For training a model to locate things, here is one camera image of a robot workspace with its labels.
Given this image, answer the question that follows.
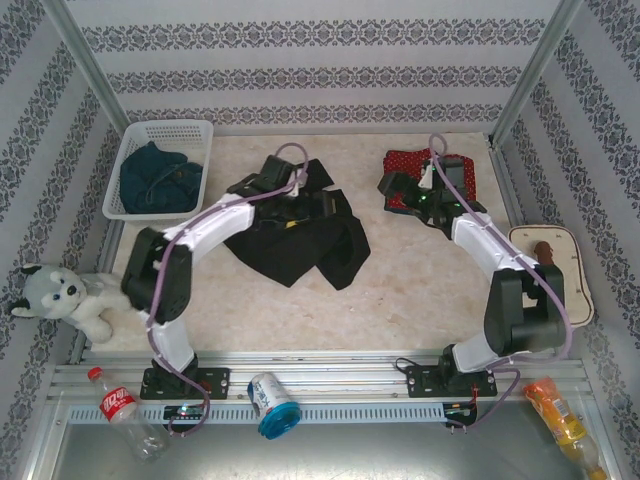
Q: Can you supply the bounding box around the black skirt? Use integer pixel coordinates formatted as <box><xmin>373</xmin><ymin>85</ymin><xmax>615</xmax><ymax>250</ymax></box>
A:
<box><xmin>222</xmin><ymin>157</ymin><xmax>372</xmax><ymax>292</ymax></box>

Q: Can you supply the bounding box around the red polka dot skirt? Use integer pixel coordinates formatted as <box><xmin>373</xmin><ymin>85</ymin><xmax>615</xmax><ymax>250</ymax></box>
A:
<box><xmin>382</xmin><ymin>147</ymin><xmax>477</xmax><ymax>215</ymax></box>

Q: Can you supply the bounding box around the teal denim skirt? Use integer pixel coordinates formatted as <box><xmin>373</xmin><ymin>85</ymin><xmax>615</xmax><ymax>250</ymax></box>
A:
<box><xmin>119</xmin><ymin>141</ymin><xmax>205</xmax><ymax>215</ymax></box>

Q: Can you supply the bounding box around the brown plush stick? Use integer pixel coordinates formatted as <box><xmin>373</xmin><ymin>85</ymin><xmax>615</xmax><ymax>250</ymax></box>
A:
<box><xmin>532</xmin><ymin>240</ymin><xmax>557</xmax><ymax>266</ymax></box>

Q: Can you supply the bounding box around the white plastic basket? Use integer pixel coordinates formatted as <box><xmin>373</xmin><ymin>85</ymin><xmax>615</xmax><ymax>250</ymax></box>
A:
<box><xmin>102</xmin><ymin>119</ymin><xmax>216</xmax><ymax>222</ymax></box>

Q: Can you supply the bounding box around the white blue drink can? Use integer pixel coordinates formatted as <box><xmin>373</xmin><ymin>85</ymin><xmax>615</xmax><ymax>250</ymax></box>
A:
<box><xmin>247</xmin><ymin>371</ymin><xmax>303</xmax><ymax>441</ymax></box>

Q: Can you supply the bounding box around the orange drink bottle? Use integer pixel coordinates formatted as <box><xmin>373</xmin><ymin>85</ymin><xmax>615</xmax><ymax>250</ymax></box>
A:
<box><xmin>522</xmin><ymin>377</ymin><xmax>609</xmax><ymax>480</ymax></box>

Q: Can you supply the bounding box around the grey white husky plush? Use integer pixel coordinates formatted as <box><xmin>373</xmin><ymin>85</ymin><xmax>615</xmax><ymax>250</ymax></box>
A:
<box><xmin>9</xmin><ymin>263</ymin><xmax>131</xmax><ymax>345</ymax></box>

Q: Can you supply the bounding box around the grey metal sheet panel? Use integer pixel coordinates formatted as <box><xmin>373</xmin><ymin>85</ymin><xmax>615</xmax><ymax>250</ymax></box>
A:
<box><xmin>22</xmin><ymin>399</ymin><xmax>621</xmax><ymax>480</ymax></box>

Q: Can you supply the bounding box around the clear bottle with red label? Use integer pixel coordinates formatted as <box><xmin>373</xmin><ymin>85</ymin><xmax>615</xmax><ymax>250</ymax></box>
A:
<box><xmin>87</xmin><ymin>366</ymin><xmax>171</xmax><ymax>462</ymax></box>

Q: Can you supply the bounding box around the aluminium side rail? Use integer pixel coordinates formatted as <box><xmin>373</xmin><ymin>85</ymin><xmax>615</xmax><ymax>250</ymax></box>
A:
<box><xmin>485</xmin><ymin>130</ymin><xmax>527</xmax><ymax>229</ymax></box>

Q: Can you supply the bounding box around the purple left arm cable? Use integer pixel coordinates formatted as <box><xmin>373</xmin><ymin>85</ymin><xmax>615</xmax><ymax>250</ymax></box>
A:
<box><xmin>144</xmin><ymin>142</ymin><xmax>314</xmax><ymax>439</ymax></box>

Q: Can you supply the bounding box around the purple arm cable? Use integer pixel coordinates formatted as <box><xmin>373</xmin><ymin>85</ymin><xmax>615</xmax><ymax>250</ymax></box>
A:
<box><xmin>144</xmin><ymin>142</ymin><xmax>314</xmax><ymax>439</ymax></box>
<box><xmin>428</xmin><ymin>132</ymin><xmax>574</xmax><ymax>436</ymax></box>

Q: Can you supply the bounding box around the aluminium mounting rail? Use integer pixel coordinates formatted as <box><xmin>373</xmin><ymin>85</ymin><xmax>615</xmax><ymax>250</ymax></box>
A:
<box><xmin>47</xmin><ymin>349</ymin><xmax>589</xmax><ymax>401</ymax></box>

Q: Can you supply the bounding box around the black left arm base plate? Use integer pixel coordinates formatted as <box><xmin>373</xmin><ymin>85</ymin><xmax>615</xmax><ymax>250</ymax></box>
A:
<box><xmin>140</xmin><ymin>367</ymin><xmax>231</xmax><ymax>401</ymax></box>

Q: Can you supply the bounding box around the aluminium frame post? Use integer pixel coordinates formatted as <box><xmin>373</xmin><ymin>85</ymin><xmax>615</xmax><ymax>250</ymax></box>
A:
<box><xmin>42</xmin><ymin>0</ymin><xmax>132</xmax><ymax>132</ymax></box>
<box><xmin>489</xmin><ymin>0</ymin><xmax>584</xmax><ymax>146</ymax></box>

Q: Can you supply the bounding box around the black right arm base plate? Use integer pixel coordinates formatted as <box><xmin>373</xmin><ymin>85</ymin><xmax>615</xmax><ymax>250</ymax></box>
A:
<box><xmin>405</xmin><ymin>364</ymin><xmax>499</xmax><ymax>400</ymax></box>

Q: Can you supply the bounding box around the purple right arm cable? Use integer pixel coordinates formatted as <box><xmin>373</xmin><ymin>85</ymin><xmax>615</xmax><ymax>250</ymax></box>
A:
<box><xmin>428</xmin><ymin>132</ymin><xmax>574</xmax><ymax>436</ymax></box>

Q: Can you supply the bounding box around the slotted white cable duct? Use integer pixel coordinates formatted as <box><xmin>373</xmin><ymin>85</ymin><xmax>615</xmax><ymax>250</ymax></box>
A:
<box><xmin>67</xmin><ymin>402</ymin><xmax>446</xmax><ymax>424</ymax></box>

